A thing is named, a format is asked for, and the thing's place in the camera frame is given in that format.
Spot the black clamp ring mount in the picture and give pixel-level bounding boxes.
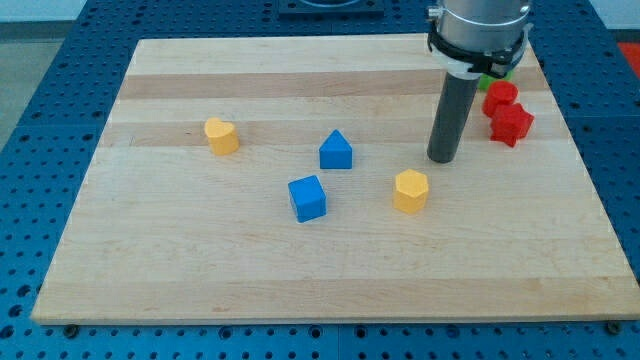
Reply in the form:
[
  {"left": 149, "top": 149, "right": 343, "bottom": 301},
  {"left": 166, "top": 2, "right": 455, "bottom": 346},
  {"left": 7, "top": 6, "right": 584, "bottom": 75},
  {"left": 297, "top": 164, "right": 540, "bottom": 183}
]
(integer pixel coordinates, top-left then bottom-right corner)
[{"left": 426, "top": 22, "right": 532, "bottom": 80}]

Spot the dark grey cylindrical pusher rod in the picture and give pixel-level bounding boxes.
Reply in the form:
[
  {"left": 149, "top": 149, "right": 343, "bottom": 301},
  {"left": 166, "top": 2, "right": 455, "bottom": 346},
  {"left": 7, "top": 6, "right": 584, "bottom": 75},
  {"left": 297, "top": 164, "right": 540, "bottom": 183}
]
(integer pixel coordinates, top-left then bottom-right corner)
[{"left": 427, "top": 73, "right": 479, "bottom": 164}]

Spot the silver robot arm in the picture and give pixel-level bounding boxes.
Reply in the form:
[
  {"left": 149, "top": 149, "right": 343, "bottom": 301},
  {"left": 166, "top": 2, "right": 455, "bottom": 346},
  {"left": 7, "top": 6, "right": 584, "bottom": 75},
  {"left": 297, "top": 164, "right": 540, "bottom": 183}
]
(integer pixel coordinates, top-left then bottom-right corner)
[{"left": 426, "top": 0, "right": 531, "bottom": 163}]

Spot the red star block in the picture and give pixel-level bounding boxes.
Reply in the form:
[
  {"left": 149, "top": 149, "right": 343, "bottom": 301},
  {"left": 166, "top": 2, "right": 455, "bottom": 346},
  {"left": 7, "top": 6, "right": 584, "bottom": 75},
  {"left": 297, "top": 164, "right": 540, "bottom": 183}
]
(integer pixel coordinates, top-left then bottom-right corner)
[{"left": 490, "top": 103, "right": 535, "bottom": 147}]

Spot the yellow hexagon block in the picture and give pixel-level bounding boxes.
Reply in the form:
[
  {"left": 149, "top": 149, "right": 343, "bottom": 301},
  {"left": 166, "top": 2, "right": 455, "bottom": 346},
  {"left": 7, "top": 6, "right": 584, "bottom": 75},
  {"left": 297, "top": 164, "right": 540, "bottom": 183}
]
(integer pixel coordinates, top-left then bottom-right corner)
[{"left": 392, "top": 169, "right": 429, "bottom": 214}]

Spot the green block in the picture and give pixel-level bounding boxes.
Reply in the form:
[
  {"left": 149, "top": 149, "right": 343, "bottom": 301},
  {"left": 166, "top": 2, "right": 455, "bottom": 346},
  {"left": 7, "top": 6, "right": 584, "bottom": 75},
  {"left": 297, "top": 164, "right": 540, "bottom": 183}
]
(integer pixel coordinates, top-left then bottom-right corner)
[{"left": 478, "top": 71, "right": 514, "bottom": 91}]

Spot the red cylinder block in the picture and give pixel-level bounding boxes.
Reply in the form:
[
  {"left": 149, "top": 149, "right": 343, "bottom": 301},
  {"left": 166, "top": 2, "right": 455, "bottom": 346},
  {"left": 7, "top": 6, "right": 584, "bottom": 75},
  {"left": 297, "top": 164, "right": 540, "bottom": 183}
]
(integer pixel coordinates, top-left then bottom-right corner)
[{"left": 482, "top": 80, "right": 519, "bottom": 117}]

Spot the blue triangle block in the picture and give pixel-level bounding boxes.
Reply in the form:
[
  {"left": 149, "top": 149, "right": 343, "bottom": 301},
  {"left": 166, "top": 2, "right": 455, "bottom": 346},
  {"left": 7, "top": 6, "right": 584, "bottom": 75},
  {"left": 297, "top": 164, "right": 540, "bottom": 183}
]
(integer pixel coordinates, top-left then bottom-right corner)
[{"left": 319, "top": 129, "right": 353, "bottom": 169}]

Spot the blue cube block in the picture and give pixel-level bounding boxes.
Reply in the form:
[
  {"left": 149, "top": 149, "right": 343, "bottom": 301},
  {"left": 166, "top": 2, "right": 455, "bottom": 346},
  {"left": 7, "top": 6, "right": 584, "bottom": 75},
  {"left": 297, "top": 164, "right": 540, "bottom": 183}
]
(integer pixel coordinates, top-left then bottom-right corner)
[{"left": 288, "top": 175, "right": 327, "bottom": 223}]

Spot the wooden board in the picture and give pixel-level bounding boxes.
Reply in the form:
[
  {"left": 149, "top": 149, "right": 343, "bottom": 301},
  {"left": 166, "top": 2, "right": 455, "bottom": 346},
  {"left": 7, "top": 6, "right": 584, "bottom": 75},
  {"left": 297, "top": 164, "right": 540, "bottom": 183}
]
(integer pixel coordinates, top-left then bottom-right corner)
[{"left": 31, "top": 34, "right": 639, "bottom": 325}]

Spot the yellow heart block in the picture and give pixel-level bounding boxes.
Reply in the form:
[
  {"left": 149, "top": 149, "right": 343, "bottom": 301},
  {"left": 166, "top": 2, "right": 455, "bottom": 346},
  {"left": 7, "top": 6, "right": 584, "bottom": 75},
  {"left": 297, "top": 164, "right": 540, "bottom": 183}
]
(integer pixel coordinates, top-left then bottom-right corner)
[{"left": 204, "top": 117, "right": 240, "bottom": 156}]

